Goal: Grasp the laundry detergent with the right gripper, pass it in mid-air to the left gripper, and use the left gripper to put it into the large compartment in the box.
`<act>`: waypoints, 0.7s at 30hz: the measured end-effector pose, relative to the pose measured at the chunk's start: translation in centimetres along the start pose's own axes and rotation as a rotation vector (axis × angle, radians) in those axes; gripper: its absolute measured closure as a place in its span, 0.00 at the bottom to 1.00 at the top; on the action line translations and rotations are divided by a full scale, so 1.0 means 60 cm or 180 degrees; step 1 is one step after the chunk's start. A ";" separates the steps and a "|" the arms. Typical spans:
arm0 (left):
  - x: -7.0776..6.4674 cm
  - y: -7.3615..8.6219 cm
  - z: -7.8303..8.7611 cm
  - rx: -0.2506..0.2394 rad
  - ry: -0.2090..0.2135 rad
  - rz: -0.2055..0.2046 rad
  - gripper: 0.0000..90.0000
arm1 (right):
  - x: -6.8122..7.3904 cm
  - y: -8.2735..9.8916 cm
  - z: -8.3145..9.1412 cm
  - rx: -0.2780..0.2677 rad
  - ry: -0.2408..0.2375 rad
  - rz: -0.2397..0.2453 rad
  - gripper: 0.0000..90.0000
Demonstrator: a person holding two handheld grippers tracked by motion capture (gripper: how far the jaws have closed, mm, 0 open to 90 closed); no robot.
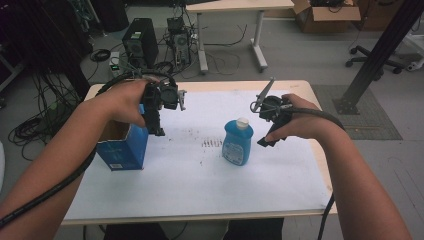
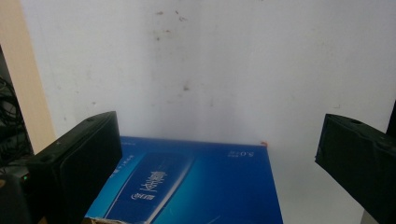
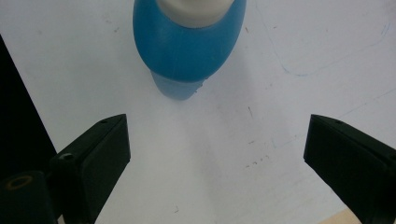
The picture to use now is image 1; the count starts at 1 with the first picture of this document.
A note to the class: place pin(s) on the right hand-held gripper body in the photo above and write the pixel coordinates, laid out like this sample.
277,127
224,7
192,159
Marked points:
273,108

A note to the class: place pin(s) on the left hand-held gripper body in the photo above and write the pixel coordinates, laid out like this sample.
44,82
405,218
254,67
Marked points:
156,96

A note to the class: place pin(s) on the blue bottle with white cap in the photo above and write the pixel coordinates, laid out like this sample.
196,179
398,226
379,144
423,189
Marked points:
237,145

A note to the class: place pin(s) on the blue cardboard box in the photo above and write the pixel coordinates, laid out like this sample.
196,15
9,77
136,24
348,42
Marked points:
128,150

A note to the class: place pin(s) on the person's left hand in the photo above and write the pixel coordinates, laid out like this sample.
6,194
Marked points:
123,100

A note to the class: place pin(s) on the person's right hand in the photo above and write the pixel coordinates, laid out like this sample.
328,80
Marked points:
308,125

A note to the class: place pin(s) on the small white device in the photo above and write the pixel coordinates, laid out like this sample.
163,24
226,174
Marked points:
114,65

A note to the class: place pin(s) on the large black computer tower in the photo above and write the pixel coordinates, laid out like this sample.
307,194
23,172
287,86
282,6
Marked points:
141,40

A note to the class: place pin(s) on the small open computer tower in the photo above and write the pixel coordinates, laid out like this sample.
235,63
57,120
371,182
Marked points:
180,41

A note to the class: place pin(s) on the white table mat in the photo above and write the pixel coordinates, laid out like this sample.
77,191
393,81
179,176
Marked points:
200,186

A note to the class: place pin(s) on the grey floor mat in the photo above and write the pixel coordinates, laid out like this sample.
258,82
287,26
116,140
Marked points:
363,123

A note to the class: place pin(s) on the brown cardboard box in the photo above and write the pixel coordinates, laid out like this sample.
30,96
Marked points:
328,18

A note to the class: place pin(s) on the black office chair base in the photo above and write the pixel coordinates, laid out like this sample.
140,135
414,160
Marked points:
370,58

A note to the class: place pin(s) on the white desk with metal legs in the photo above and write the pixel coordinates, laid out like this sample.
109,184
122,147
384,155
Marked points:
233,6

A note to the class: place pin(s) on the black metal stand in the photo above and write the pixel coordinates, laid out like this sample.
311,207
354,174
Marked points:
380,50

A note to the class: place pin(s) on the dark curtain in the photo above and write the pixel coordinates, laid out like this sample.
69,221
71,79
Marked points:
36,30

